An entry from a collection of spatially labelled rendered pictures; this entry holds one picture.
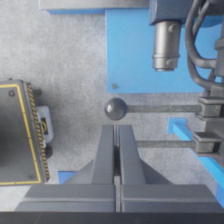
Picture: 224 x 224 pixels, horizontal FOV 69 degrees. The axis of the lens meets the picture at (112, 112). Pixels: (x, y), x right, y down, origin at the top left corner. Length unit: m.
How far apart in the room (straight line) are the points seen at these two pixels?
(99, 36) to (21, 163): 0.98
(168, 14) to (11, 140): 1.05
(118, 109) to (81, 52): 1.03
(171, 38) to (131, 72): 0.45
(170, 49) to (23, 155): 1.02
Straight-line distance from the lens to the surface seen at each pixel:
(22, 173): 1.28
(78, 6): 1.13
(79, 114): 1.30
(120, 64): 1.10
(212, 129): 0.33
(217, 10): 0.71
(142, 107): 0.25
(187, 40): 0.51
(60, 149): 1.47
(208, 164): 0.96
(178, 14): 0.72
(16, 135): 1.16
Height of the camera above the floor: 1.22
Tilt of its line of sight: 73 degrees down
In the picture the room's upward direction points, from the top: 177 degrees counter-clockwise
